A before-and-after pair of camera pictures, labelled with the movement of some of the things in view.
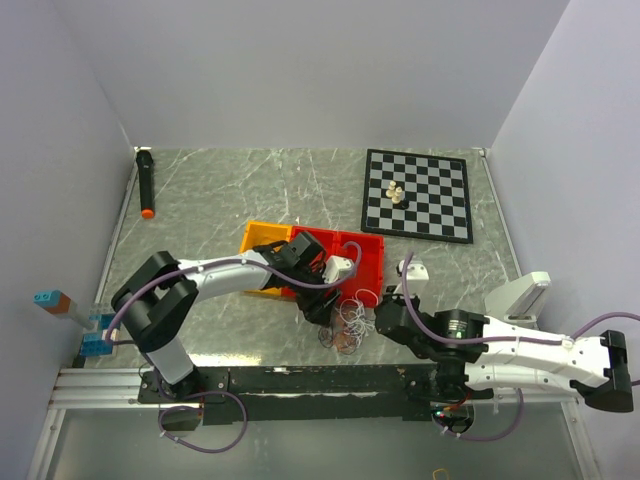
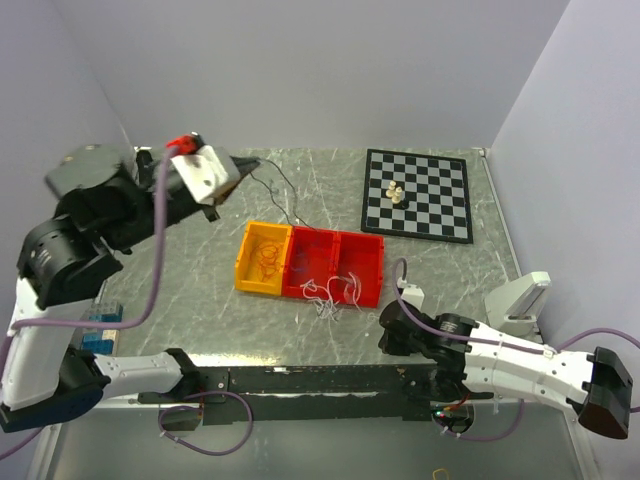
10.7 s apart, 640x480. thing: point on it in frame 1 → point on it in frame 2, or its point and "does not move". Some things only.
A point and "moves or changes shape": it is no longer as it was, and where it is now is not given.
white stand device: (517, 302) does not move
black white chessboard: (436, 187) does not move
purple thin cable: (342, 339) → (274, 201)
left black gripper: (317, 309) → (245, 164)
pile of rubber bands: (344, 342) moves or changes shape
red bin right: (366, 252) does not move
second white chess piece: (397, 195) does not move
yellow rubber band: (440, 469) does not move
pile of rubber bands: (356, 315) moves or changes shape
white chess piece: (391, 189) does not move
